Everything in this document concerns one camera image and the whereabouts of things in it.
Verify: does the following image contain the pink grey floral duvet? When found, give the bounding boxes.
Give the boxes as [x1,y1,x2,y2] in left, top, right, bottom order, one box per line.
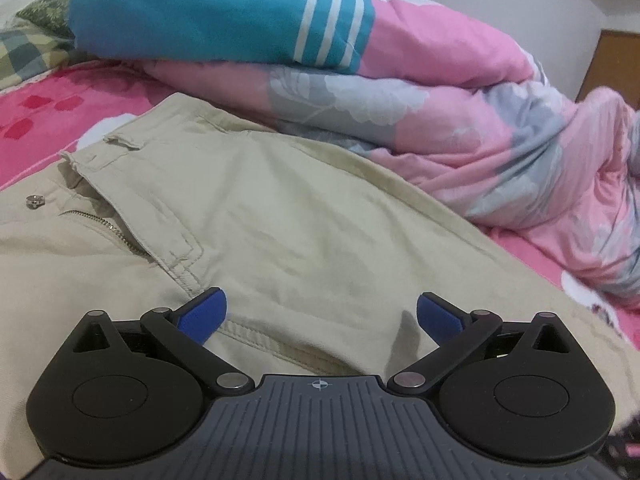
[142,0,639,308]

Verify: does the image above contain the pink floral fleece bedsheet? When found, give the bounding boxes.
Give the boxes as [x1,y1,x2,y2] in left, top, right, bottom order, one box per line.
[1,62,639,347]

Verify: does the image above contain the blue pink striped pillow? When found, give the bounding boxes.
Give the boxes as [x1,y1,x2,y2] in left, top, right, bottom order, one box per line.
[68,0,375,73]

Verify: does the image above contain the brown wooden door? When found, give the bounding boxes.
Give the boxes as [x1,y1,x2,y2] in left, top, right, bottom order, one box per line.
[577,29,640,110]

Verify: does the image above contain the green plaid pillow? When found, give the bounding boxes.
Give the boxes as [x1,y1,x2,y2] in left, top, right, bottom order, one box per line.
[1,0,89,90]

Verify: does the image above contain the beige khaki trousers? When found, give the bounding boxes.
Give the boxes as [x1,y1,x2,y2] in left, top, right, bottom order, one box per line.
[1,94,639,478]

